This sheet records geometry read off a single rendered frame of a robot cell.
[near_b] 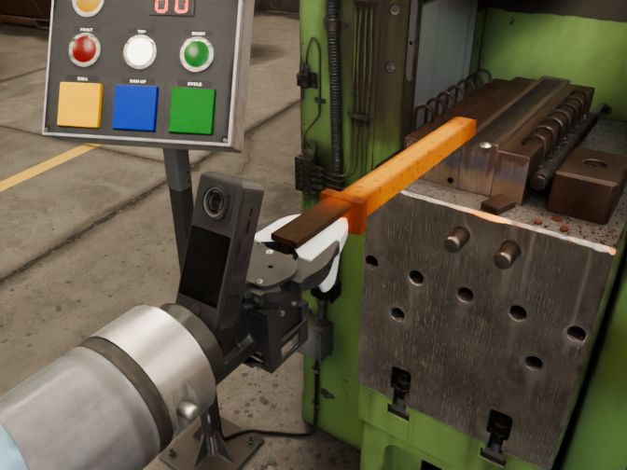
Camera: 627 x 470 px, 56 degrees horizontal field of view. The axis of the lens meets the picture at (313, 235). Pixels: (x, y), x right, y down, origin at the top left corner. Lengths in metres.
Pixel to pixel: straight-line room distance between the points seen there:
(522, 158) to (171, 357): 0.65
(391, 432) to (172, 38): 0.85
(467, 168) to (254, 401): 1.13
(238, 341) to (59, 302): 1.95
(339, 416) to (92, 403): 1.33
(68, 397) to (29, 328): 1.94
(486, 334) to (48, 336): 1.61
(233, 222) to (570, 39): 1.05
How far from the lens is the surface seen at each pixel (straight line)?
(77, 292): 2.44
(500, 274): 0.94
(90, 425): 0.37
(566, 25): 1.36
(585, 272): 0.90
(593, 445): 1.36
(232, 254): 0.42
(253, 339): 0.49
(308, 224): 0.52
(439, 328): 1.04
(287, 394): 1.86
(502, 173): 0.94
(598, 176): 0.92
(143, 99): 1.06
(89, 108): 1.10
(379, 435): 1.31
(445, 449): 1.23
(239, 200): 0.42
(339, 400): 1.63
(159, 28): 1.09
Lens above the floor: 1.33
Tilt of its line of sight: 30 degrees down
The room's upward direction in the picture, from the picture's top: straight up
